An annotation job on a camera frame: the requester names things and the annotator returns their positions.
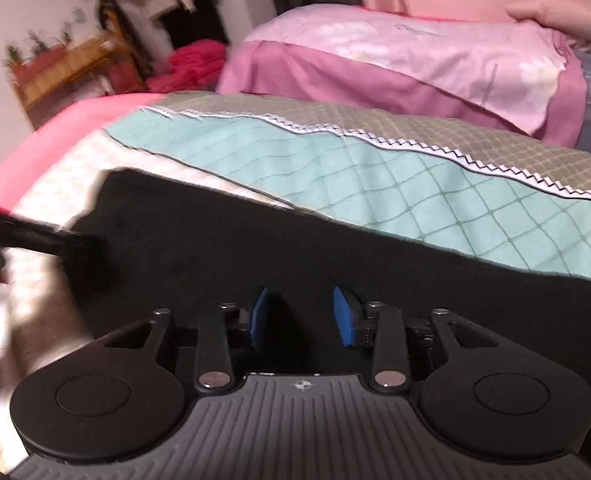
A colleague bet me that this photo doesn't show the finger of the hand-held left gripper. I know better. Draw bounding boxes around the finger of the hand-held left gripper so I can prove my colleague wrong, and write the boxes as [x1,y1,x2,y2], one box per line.
[0,212,110,293]

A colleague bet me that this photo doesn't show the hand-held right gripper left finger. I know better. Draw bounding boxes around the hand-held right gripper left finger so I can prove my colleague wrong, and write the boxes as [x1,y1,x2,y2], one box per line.
[102,286,272,395]

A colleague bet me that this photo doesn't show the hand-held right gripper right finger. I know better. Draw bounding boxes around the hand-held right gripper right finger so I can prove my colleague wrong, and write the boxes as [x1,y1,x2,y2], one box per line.
[332,286,507,395]

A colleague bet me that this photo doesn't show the black pants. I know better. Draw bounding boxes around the black pants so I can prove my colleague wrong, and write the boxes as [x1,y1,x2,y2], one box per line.
[69,169,591,466]

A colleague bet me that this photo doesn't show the pink bed sheet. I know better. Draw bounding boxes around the pink bed sheet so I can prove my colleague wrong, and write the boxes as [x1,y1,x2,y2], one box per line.
[0,91,173,211]

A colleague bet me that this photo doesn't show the patterned patchwork quilt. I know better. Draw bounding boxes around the patterned patchwork quilt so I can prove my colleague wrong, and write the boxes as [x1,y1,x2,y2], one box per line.
[0,91,591,476]

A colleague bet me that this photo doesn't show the wooden shelf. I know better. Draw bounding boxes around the wooden shelf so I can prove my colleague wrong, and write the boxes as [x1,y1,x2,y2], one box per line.
[11,34,147,130]

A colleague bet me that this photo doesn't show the small green plants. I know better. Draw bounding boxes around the small green plants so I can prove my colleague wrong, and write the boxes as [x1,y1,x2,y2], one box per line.
[4,27,76,67]

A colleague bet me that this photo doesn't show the red clothes pile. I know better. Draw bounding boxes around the red clothes pile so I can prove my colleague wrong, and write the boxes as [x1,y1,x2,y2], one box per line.
[146,39,229,95]

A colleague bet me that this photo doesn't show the pink purple pillow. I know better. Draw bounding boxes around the pink purple pillow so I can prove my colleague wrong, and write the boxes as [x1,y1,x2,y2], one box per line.
[216,4,589,150]

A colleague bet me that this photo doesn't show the black hanging clothes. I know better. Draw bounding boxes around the black hanging clothes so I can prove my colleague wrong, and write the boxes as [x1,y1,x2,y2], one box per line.
[158,0,278,52]

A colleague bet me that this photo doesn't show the peach pillow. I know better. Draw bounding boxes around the peach pillow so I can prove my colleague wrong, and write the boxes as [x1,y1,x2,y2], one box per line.
[504,0,591,47]

